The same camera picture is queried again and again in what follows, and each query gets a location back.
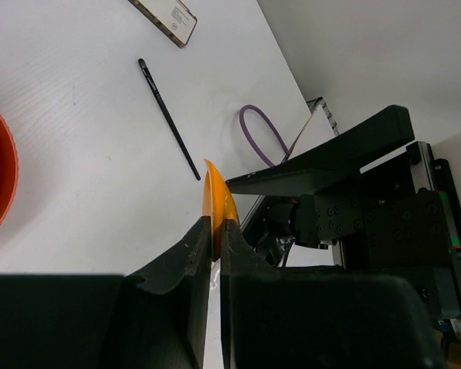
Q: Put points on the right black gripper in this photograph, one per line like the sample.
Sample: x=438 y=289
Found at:
x=415 y=238

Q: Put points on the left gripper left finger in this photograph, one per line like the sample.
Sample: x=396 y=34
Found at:
x=168 y=308

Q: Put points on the orange sunscreen tube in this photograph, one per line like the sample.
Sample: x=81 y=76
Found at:
x=218 y=204

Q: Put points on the orange round organizer container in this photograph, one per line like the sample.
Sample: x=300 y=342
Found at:
x=9 y=169

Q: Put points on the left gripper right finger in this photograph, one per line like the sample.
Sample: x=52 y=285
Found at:
x=256 y=302

